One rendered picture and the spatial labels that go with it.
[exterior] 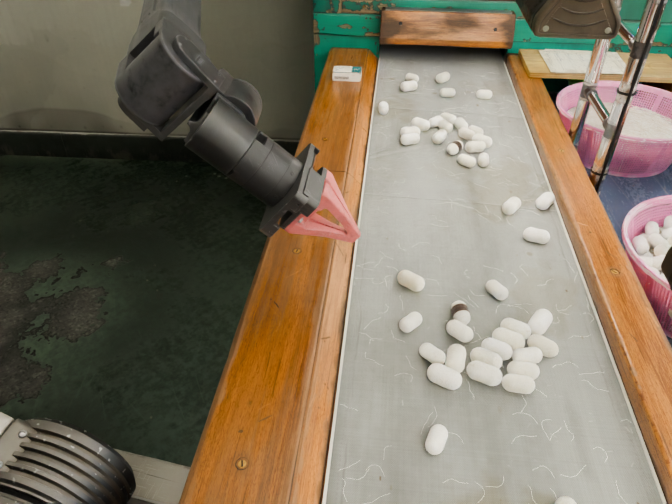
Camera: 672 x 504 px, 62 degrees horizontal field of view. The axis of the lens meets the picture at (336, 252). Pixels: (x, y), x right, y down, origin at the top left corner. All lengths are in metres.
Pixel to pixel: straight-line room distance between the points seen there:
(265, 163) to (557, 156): 0.58
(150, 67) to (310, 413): 0.35
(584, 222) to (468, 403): 0.35
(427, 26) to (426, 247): 0.70
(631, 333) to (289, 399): 0.38
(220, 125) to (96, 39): 1.94
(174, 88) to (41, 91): 2.16
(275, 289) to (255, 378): 0.13
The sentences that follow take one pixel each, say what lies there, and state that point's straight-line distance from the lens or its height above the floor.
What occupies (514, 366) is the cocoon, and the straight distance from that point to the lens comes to 0.62.
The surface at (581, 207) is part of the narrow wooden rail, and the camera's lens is 0.88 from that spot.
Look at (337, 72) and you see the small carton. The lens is 1.22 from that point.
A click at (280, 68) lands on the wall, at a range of 2.28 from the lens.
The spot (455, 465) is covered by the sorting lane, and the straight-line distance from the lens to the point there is 0.56.
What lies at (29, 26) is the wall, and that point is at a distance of 2.58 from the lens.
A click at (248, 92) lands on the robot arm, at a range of 0.63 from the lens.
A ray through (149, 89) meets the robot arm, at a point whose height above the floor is 1.02.
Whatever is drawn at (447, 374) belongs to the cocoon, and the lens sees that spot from 0.60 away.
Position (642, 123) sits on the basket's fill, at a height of 0.73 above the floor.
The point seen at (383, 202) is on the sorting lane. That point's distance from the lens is 0.86.
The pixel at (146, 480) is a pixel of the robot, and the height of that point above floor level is 0.47.
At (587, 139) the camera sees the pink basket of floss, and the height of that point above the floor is 0.74.
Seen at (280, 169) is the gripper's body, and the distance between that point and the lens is 0.55.
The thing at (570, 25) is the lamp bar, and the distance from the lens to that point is 0.61.
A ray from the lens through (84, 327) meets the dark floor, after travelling 1.84.
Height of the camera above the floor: 1.22
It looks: 39 degrees down
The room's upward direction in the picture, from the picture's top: straight up
